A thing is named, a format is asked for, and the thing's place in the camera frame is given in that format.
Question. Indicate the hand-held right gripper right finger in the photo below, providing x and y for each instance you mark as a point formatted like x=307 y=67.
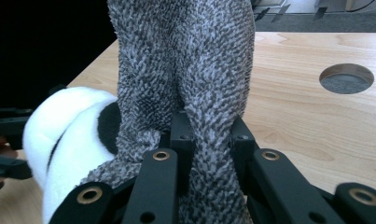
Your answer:
x=240 y=140

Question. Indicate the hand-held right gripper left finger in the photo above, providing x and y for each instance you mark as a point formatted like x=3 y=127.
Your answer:
x=181 y=133

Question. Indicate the panda plush toy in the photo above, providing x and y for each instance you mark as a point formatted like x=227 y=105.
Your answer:
x=73 y=140

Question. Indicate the grey fluffy towel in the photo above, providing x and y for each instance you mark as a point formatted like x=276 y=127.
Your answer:
x=182 y=62

